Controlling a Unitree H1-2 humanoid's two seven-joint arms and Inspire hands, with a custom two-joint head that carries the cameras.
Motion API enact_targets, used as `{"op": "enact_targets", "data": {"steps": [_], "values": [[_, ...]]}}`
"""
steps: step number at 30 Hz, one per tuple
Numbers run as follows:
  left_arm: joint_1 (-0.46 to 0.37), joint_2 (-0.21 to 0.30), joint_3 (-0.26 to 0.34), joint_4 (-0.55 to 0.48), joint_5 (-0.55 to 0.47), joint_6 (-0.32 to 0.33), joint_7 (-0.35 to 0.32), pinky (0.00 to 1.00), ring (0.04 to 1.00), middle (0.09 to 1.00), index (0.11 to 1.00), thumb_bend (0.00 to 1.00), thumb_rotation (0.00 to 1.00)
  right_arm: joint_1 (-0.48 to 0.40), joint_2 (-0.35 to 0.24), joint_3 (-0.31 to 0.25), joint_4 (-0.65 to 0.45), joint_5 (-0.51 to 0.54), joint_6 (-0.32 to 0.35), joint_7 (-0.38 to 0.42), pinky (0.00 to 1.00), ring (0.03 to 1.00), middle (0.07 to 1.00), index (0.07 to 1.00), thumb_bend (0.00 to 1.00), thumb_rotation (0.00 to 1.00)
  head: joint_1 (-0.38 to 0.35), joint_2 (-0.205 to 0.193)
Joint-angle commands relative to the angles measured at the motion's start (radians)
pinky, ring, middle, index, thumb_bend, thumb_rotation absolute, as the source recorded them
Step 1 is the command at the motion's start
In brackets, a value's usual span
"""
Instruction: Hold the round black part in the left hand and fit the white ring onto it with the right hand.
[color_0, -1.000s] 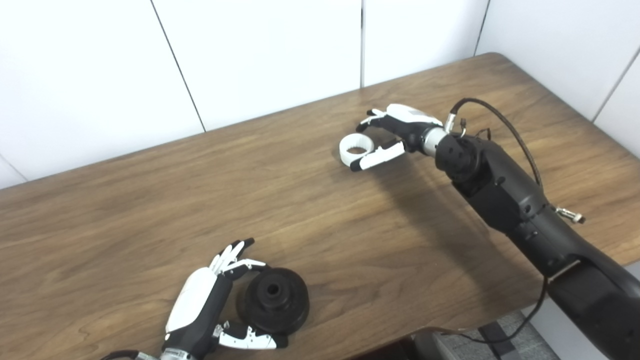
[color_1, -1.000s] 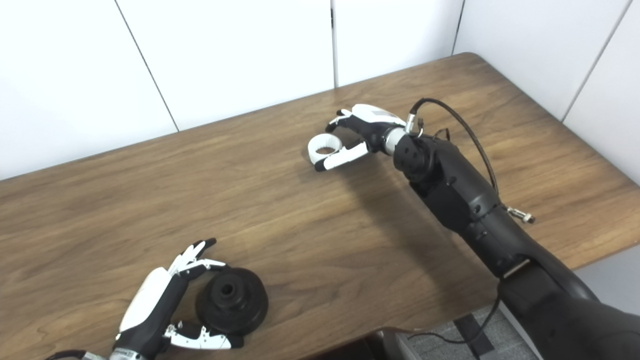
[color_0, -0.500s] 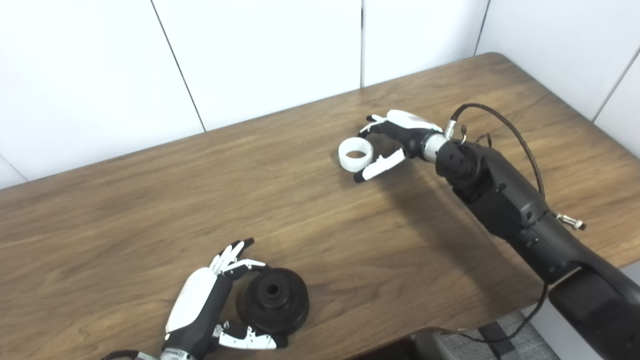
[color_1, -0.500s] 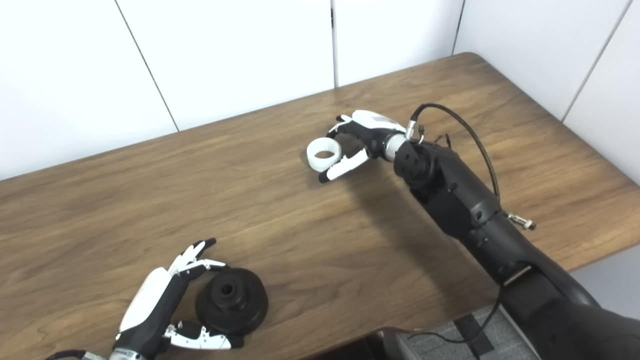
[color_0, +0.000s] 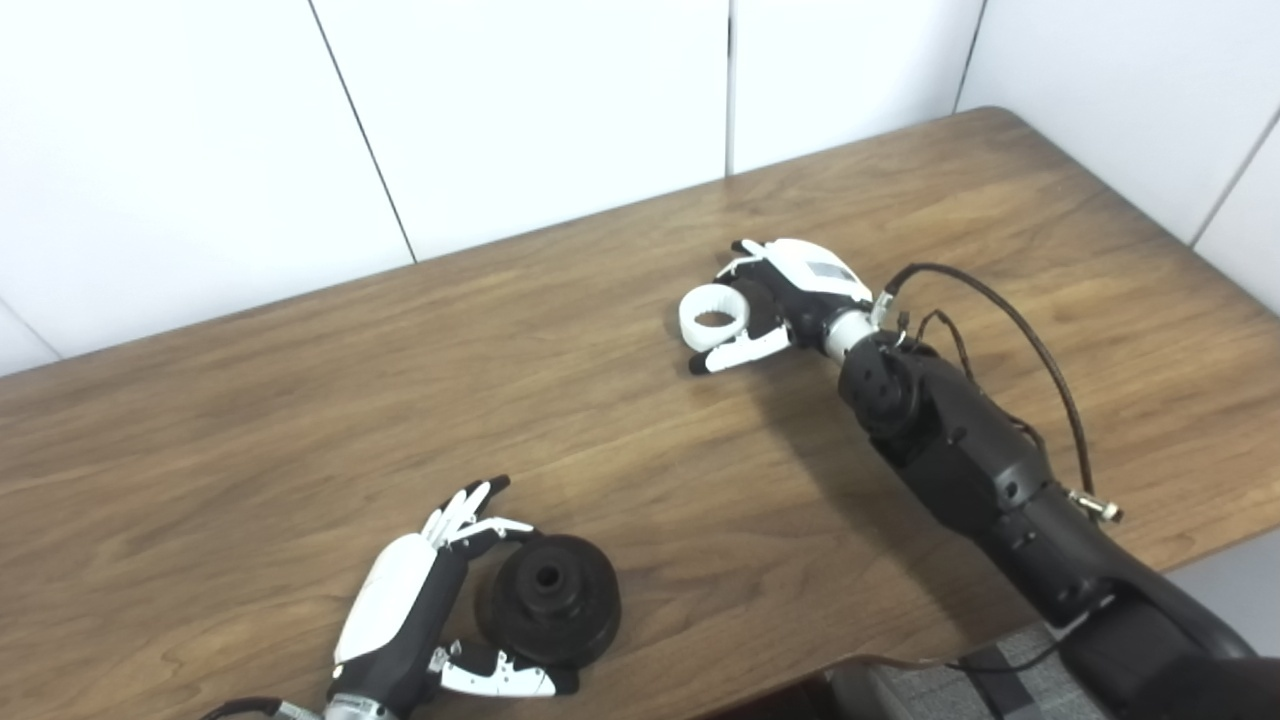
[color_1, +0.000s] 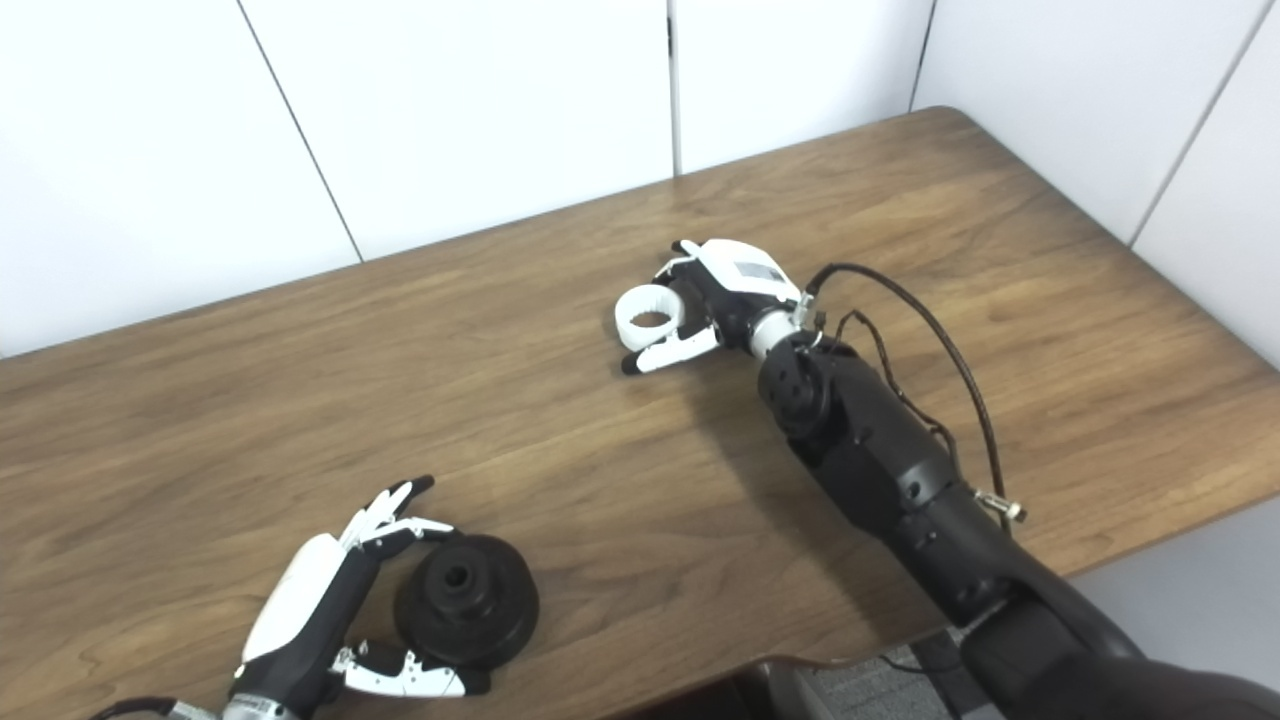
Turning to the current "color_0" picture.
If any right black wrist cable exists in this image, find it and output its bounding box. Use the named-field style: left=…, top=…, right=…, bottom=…
left=870, top=262, right=1126, bottom=526

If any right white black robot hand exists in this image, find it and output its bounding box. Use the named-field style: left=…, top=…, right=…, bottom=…
left=688, top=238, right=876, bottom=377

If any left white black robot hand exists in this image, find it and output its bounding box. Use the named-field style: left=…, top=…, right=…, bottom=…
left=330, top=475, right=581, bottom=713

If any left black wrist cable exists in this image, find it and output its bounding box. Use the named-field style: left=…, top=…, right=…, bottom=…
left=200, top=697, right=326, bottom=720

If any round black plastic part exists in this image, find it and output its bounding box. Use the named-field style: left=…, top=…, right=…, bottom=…
left=475, top=534, right=623, bottom=669

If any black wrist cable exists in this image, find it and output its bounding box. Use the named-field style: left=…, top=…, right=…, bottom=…
left=870, top=262, right=1126, bottom=526
left=200, top=697, right=326, bottom=720

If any white toothed plastic ring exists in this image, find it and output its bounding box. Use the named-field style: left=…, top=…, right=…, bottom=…
left=679, top=284, right=751, bottom=353

